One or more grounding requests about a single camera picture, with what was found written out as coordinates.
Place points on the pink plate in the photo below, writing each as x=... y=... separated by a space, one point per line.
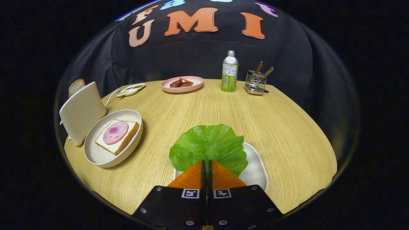
x=195 y=83

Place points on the silver bottle with green label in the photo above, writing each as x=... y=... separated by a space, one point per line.
x=230 y=75

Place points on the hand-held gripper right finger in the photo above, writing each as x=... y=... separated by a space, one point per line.
x=243 y=207

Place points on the round-topped bread slice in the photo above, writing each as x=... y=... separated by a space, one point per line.
x=76 y=86

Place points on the square white plate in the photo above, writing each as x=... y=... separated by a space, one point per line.
x=255 y=169

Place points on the red meat pieces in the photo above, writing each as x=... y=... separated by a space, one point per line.
x=179 y=84

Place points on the green lettuce leaf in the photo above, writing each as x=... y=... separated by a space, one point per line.
x=207 y=143

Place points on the round white plate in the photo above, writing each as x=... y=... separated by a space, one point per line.
x=96 y=153

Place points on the square toast slice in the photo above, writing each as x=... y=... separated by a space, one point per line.
x=123 y=143

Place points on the black backdrop cloth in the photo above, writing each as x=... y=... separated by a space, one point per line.
x=191 y=54

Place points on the white toaster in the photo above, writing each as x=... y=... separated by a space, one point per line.
x=83 y=111

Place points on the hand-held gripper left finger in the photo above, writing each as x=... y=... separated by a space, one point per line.
x=172 y=207

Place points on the pink ham slice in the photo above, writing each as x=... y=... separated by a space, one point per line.
x=115 y=133

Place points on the white divided condiment dish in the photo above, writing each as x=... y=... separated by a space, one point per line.
x=129 y=91

